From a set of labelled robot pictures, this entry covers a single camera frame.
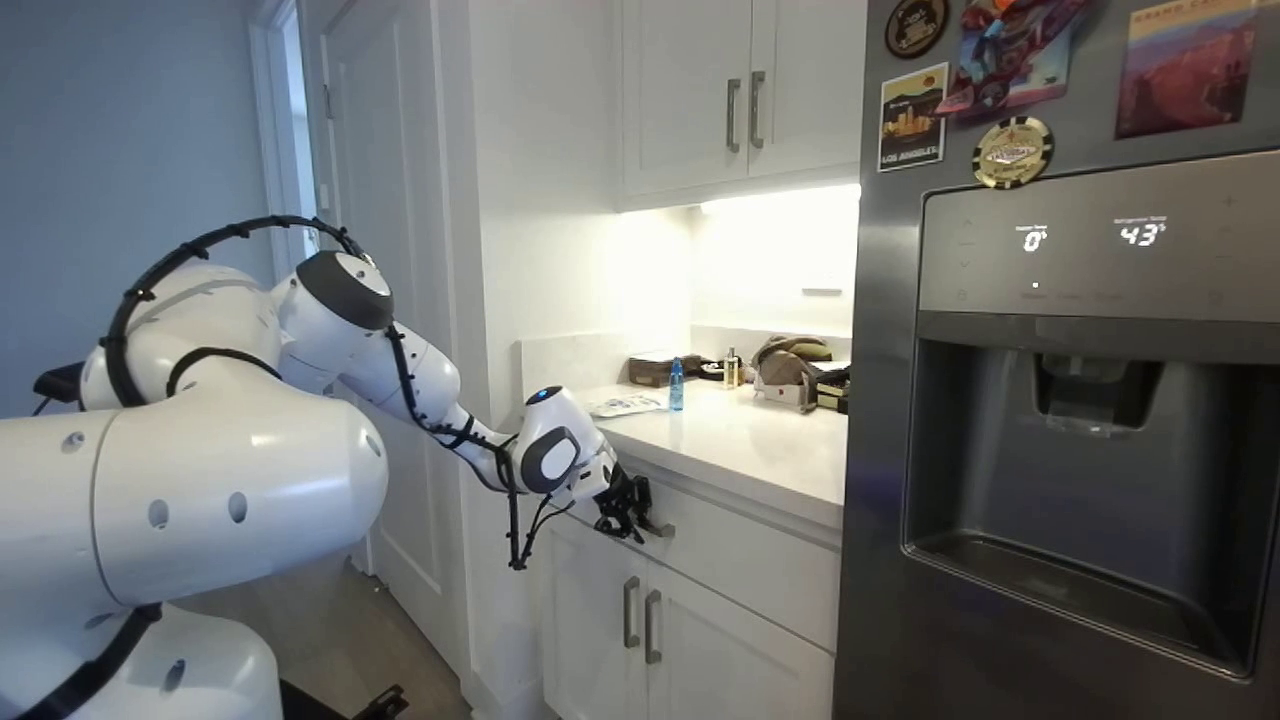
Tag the white upper cabinet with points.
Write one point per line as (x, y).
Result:
(740, 100)

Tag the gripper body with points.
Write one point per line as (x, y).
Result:
(622, 505)

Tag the stainless steel refrigerator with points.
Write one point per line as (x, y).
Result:
(1000, 500)

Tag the printed leaflet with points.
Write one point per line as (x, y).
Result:
(625, 405)

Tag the white drawer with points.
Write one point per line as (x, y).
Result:
(740, 560)

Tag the white lower cabinet door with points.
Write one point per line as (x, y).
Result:
(585, 640)
(730, 670)

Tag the canyon picture magnet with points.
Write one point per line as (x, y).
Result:
(1185, 70)

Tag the round black magnet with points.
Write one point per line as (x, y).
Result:
(915, 25)

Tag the small amber bottle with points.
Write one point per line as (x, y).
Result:
(731, 372)

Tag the city poster magnet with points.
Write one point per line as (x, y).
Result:
(912, 118)

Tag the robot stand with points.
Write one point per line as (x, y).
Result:
(350, 705)

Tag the stack of black items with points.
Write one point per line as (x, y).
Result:
(833, 388)

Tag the white upper cabinet door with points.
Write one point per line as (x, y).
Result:
(680, 90)
(810, 80)

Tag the colourful figure magnet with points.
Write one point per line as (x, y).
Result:
(1010, 55)

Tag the white room door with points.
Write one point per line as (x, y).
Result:
(400, 200)

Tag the blue bottle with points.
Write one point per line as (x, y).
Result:
(676, 388)

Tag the olive bag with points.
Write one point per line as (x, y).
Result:
(785, 362)

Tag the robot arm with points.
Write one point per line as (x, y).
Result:
(230, 480)

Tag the white cabinet door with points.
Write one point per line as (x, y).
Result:
(730, 670)
(810, 80)
(585, 640)
(680, 90)

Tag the round chip magnet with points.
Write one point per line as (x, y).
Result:
(1012, 152)

